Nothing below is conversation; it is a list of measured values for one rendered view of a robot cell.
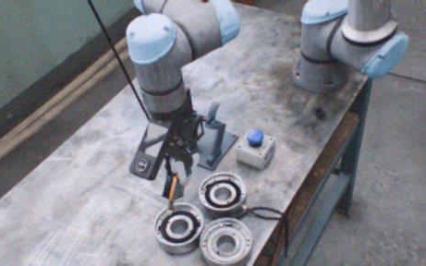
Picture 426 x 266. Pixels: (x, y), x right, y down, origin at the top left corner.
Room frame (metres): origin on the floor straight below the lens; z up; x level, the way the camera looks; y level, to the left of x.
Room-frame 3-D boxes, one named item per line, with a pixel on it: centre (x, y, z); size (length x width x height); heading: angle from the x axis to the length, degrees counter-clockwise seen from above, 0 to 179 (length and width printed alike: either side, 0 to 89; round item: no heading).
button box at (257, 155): (0.80, -0.10, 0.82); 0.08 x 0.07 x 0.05; 143
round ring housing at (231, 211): (0.67, 0.00, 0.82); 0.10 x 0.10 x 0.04
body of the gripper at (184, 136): (0.66, 0.07, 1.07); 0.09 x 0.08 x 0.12; 143
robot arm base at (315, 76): (1.06, -0.32, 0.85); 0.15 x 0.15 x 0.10
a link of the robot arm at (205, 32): (0.72, 0.00, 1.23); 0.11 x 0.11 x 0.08; 32
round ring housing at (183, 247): (0.60, 0.10, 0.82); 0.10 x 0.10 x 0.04
